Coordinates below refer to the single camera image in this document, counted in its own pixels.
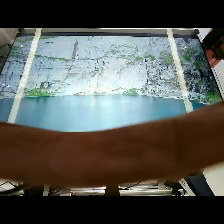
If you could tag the red garment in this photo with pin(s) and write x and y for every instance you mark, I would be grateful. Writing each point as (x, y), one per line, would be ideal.
(218, 55)

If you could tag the black garment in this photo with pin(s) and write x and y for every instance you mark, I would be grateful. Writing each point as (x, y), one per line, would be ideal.
(215, 40)

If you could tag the brown shirt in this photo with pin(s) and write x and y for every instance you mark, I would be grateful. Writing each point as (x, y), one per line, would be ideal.
(110, 156)

